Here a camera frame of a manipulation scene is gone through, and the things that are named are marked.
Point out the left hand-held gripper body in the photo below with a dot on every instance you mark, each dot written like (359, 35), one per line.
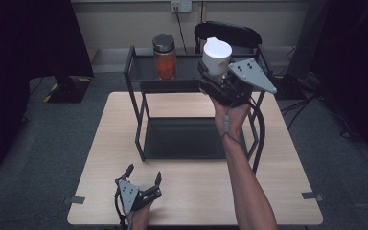
(129, 195)

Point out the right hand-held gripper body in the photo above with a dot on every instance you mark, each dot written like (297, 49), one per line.
(236, 86)

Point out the white lidded jar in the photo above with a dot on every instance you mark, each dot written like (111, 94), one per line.
(216, 54)

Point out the glass jar with black lid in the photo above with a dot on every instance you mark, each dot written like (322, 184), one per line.
(165, 62)

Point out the black metal shelf rack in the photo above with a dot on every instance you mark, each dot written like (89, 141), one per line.
(182, 139)

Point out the person's left hand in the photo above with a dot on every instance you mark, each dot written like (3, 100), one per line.
(139, 218)

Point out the person's right hand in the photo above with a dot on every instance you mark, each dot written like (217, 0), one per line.
(233, 116)

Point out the black chair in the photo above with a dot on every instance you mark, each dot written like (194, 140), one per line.
(226, 32)

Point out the black stand base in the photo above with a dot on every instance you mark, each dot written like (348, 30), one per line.
(70, 91)
(287, 87)

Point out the grey tape strip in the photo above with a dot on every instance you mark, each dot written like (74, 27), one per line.
(75, 200)
(311, 195)

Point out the grey stand column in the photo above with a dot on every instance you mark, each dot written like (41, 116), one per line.
(306, 38)

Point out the dark curtain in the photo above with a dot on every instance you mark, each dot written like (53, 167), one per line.
(354, 64)
(19, 64)

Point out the white wall socket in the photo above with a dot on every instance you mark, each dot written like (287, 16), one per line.
(181, 5)

